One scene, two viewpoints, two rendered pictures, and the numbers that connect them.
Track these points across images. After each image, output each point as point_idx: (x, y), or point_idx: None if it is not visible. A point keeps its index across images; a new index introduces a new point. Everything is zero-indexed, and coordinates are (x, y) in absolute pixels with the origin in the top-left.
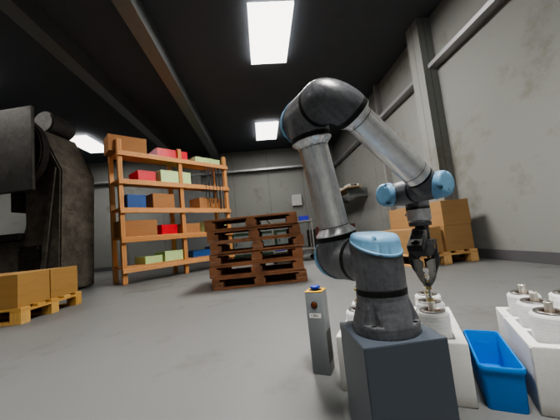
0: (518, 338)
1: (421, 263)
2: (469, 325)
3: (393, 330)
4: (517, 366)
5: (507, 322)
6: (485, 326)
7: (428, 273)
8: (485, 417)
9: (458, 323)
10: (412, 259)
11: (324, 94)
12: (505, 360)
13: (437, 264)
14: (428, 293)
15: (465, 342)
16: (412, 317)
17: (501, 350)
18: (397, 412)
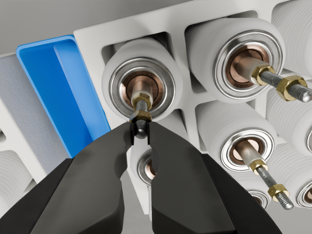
0: (21, 120)
1: (160, 195)
2: (139, 230)
3: None
4: (38, 78)
5: (46, 172)
6: (122, 231)
7: (122, 145)
8: (91, 9)
9: (151, 230)
10: (246, 230)
11: None
12: (76, 129)
13: (41, 192)
14: (144, 108)
15: (78, 35)
16: None
17: (81, 147)
18: None
